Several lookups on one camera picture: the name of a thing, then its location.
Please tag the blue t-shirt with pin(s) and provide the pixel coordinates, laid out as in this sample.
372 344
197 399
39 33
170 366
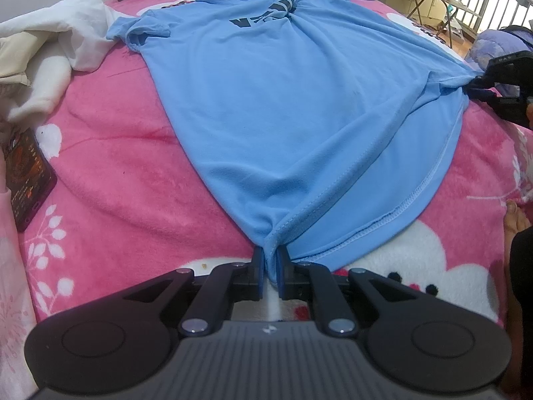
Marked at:
283 112

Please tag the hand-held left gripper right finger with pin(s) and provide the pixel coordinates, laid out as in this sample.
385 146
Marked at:
282 275

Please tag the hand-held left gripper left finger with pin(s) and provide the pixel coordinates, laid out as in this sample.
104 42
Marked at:
259 275

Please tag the white garment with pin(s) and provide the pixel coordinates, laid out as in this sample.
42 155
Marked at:
79 25

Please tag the purple quilted jacket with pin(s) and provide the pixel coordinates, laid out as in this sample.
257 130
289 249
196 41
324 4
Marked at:
481 50

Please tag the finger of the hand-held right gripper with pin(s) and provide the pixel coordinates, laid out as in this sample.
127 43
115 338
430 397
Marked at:
487 81
485 95

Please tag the person's bare foot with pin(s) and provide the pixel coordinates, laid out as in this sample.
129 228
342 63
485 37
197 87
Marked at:
514 221

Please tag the pink floral blanket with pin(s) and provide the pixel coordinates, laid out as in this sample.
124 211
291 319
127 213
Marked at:
125 183

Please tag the person's black trouser leg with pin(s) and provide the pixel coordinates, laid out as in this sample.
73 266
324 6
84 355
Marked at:
520 308

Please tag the black smartphone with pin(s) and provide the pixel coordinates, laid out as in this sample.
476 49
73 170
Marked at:
27 179

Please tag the beige garment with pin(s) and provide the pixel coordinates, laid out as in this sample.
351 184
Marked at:
12 60

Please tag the light pink quilt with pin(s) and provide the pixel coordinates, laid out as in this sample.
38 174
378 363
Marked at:
12 300

